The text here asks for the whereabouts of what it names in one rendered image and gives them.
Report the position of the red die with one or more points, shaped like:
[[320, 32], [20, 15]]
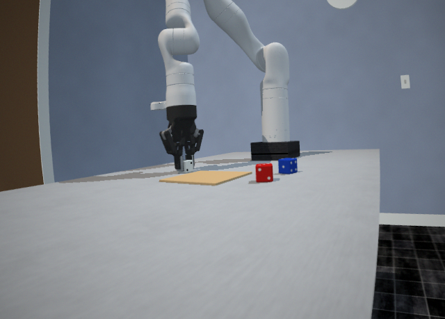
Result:
[[264, 172]]

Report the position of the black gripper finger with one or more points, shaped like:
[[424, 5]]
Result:
[[195, 143], [176, 149]]

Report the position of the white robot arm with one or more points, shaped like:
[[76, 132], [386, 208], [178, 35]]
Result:
[[181, 38]]

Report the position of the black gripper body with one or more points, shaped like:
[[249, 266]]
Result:
[[181, 116]]

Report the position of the tan square mat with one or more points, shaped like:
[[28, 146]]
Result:
[[210, 178]]

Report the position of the blue die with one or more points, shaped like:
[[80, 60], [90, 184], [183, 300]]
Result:
[[287, 165]]

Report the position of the white die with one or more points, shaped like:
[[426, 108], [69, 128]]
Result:
[[188, 166]]

